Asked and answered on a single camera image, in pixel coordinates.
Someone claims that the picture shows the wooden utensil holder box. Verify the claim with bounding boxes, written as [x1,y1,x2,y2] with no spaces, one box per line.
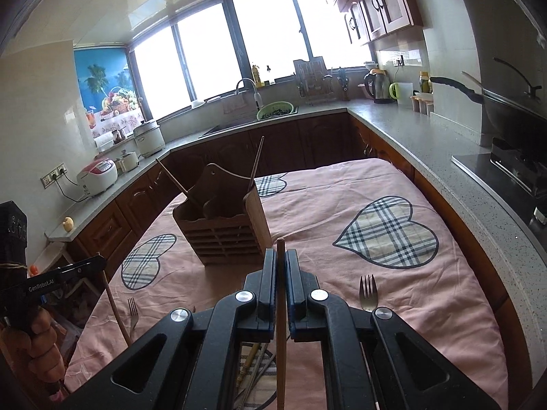
[172,163,272,265]

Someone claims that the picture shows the yellow bottle on sill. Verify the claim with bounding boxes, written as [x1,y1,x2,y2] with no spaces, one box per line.
[251,65,262,87]

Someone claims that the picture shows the gas stove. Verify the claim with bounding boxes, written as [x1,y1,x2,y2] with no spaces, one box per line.
[452,138,546,238]

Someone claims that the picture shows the wooden stool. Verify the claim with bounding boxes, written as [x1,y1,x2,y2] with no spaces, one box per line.
[27,242,73,278]

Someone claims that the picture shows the electric kettle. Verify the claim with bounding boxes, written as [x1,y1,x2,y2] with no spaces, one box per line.
[364,69,394,104]

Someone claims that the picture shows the lower wooden cabinets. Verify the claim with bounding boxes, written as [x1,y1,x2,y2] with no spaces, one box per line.
[68,108,532,402]

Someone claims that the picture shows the pink heart-pattern tablecloth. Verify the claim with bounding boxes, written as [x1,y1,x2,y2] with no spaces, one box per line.
[65,158,509,408]

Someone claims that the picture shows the metal fork right side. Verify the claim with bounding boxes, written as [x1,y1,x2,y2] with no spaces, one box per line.
[359,275,378,312]

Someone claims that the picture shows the sink faucet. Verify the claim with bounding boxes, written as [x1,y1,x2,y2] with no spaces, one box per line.
[235,77,264,112]

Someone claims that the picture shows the wooden chopstick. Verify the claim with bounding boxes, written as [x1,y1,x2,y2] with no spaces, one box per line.
[236,343,261,389]
[156,158,202,209]
[276,239,286,410]
[101,269,132,347]

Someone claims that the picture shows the yellow apple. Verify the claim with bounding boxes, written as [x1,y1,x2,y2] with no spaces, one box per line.
[62,217,74,232]

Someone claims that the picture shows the person's left hand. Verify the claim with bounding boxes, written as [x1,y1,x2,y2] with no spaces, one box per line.
[1,308,66,407]

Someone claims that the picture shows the pink white rice cooker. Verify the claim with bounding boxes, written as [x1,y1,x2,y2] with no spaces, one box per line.
[77,159,118,197]

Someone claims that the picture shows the fruit beach poster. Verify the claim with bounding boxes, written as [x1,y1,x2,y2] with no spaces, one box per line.
[74,47,145,139]

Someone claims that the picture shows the metal fork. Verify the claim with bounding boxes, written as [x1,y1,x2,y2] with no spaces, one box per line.
[127,297,139,335]
[359,275,378,312]

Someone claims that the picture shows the black wok with lid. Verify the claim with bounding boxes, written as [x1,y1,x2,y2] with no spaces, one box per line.
[430,57,546,154]

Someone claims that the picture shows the dish drying rack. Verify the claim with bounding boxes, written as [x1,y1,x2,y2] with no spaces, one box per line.
[293,56,336,103]

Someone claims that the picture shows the green colander basket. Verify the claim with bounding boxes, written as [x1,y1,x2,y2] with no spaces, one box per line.
[257,101,295,120]

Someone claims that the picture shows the white tall cooker pot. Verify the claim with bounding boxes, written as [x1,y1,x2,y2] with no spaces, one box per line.
[134,120,165,158]

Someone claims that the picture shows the wall power outlet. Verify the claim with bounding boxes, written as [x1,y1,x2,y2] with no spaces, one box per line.
[41,163,68,189]

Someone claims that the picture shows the green mug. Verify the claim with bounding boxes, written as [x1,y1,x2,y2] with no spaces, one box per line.
[389,82,414,108]

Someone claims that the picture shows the metal fork left side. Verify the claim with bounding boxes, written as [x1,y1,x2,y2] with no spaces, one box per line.
[127,297,139,335]

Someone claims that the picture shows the spice jar set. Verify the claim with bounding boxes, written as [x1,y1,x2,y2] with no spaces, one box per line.
[411,93,434,115]

